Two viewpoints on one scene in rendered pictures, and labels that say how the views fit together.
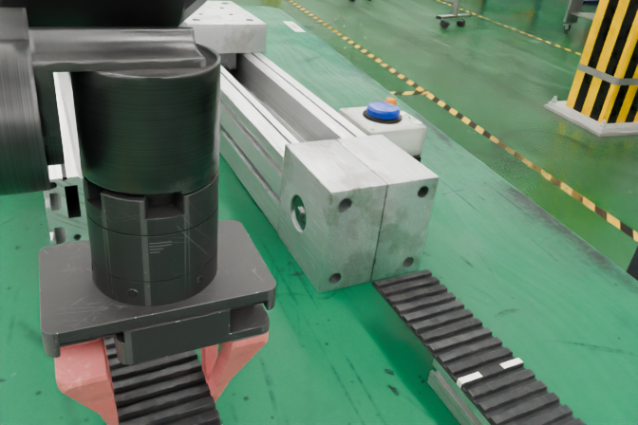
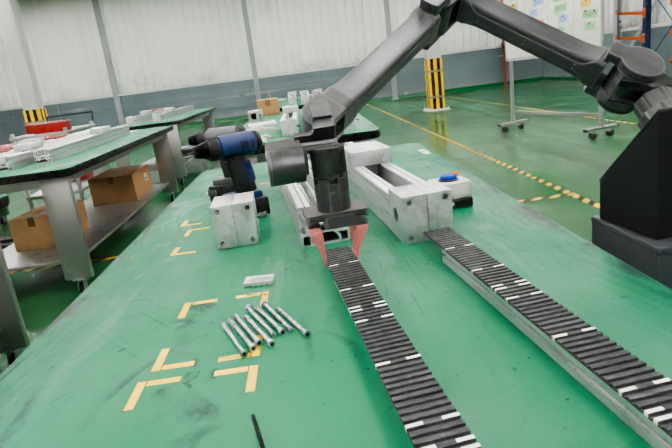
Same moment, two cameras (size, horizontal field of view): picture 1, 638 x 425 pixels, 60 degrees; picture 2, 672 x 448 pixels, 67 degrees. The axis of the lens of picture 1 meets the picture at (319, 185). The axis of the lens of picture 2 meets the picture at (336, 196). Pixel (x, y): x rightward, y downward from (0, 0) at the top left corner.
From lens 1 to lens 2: 0.59 m
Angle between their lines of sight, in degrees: 23
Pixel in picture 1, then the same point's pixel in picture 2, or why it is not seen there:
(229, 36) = (372, 156)
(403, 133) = (457, 185)
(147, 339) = (332, 221)
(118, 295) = (323, 210)
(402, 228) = (439, 214)
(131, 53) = (322, 145)
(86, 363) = (317, 231)
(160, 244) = (333, 192)
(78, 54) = (311, 147)
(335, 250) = (409, 224)
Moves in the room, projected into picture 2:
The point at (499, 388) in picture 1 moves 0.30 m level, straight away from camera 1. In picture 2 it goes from (460, 249) to (539, 201)
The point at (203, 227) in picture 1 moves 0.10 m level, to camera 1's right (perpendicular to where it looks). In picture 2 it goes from (344, 189) to (405, 186)
